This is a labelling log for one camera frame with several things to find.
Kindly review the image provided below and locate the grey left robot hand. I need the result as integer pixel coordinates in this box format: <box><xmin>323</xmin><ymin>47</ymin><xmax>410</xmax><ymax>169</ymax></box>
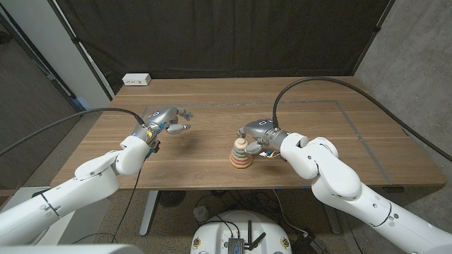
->
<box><xmin>131</xmin><ymin>106</ymin><xmax>194</xmax><ymax>145</ymax></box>

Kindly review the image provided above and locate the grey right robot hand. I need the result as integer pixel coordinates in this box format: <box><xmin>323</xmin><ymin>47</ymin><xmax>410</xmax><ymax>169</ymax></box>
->
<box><xmin>235</xmin><ymin>119</ymin><xmax>291</xmax><ymax>155</ymax></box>

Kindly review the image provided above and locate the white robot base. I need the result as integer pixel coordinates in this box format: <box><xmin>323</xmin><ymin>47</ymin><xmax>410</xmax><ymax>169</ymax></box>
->
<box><xmin>189</xmin><ymin>210</ymin><xmax>293</xmax><ymax>254</ymax></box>

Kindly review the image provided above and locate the grey tape outline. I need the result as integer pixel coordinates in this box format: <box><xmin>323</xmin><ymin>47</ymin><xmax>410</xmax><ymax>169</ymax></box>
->
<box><xmin>141</xmin><ymin>99</ymin><xmax>395</xmax><ymax>186</ymax></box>

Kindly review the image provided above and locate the white power strip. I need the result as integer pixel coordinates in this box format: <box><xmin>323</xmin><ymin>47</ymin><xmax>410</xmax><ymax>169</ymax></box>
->
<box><xmin>121</xmin><ymin>73</ymin><xmax>152</xmax><ymax>87</ymax></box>

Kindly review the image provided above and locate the dark round floor fan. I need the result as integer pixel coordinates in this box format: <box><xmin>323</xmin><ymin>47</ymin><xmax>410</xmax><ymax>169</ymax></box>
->
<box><xmin>157</xmin><ymin>190</ymin><xmax>186</xmax><ymax>208</ymax></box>

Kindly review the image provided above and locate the white table leg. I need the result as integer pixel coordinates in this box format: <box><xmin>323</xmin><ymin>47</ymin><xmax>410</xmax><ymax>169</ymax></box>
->
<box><xmin>138</xmin><ymin>190</ymin><xmax>160</xmax><ymax>237</ymax></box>

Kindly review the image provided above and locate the black backdrop cloth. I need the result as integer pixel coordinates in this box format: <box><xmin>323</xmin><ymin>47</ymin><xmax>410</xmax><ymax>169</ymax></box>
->
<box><xmin>52</xmin><ymin>0</ymin><xmax>395</xmax><ymax>95</ymax></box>

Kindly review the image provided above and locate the black backdrop stand pole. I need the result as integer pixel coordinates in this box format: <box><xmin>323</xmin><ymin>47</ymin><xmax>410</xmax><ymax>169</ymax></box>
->
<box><xmin>351</xmin><ymin>0</ymin><xmax>396</xmax><ymax>75</ymax></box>
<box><xmin>47</xmin><ymin>0</ymin><xmax>116</xmax><ymax>100</ymax></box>

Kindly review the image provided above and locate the grey round floor object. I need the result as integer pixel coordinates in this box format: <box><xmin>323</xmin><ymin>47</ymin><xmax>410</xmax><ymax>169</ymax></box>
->
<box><xmin>193</xmin><ymin>205</ymin><xmax>210</xmax><ymax>222</ymax></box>

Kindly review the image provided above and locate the grey antenna radio module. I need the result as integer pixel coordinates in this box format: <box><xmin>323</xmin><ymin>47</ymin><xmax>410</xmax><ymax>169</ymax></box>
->
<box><xmin>227</xmin><ymin>220</ymin><xmax>268</xmax><ymax>254</ymax></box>

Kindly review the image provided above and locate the black power adapter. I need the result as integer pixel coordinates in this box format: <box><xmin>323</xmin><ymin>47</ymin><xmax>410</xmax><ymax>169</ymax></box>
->
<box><xmin>292</xmin><ymin>232</ymin><xmax>328</xmax><ymax>254</ymax></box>

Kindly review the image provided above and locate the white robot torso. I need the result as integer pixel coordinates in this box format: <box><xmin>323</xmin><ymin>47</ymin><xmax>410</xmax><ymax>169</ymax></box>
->
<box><xmin>0</xmin><ymin>243</ymin><xmax>144</xmax><ymax>254</ymax></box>

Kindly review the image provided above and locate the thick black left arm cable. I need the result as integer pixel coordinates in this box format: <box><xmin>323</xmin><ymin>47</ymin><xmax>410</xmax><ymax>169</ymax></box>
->
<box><xmin>0</xmin><ymin>107</ymin><xmax>145</xmax><ymax>156</ymax></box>

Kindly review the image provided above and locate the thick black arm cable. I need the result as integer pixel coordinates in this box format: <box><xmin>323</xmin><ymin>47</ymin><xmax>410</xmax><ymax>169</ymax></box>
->
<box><xmin>0</xmin><ymin>107</ymin><xmax>145</xmax><ymax>156</ymax></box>
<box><xmin>272</xmin><ymin>76</ymin><xmax>452</xmax><ymax>163</ymax></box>

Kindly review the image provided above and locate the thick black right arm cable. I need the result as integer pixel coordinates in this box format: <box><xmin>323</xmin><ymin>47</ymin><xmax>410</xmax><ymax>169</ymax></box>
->
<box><xmin>272</xmin><ymin>76</ymin><xmax>452</xmax><ymax>163</ymax></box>

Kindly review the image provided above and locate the thin black left wrist cable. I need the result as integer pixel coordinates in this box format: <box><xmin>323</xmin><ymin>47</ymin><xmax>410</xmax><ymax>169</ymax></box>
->
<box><xmin>70</xmin><ymin>166</ymin><xmax>143</xmax><ymax>245</ymax></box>

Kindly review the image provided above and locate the light grey floor cable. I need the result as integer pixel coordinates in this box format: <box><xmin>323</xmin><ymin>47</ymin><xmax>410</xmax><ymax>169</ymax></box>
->
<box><xmin>271</xmin><ymin>188</ymin><xmax>310</xmax><ymax>236</ymax></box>

